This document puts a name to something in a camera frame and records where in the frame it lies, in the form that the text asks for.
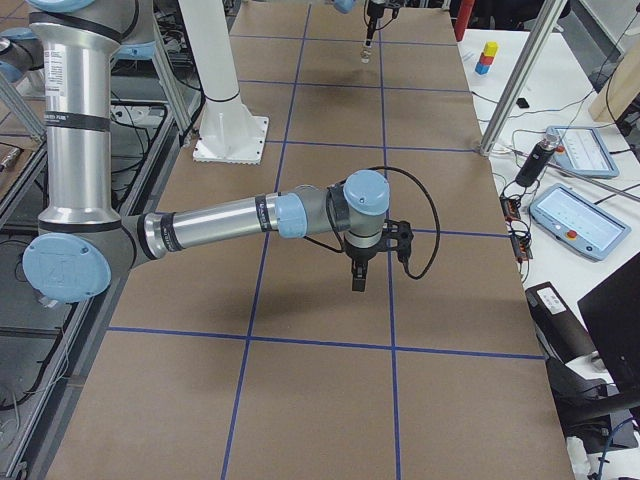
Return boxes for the white camera stand column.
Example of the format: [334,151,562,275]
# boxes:
[179,0,269,164]

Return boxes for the black box with label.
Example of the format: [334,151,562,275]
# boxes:
[525,282,596,363]

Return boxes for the far teach pendant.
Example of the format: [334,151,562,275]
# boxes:
[546,126,619,179]

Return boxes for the black camera cable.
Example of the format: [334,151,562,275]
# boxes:
[299,166,442,280]

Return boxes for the aluminium frame post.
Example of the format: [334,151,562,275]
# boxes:
[478,0,567,157]

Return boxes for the orange circuit board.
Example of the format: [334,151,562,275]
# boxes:
[500,196,522,222]

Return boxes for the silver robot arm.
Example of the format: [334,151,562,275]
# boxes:
[332,0,386,48]
[22,1,391,303]

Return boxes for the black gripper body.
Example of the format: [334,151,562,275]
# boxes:
[345,242,379,270]
[365,0,386,22]

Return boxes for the teach pendant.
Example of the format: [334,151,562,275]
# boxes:
[529,184,632,261]
[546,126,619,179]

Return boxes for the near teach pendant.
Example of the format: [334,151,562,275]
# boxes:
[529,184,632,261]

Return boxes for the black monitor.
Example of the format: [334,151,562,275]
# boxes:
[578,254,640,391]

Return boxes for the stacked coloured toy blocks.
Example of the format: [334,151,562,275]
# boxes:
[474,41,499,75]

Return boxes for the black cylindrical device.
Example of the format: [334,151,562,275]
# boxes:
[515,141,555,188]

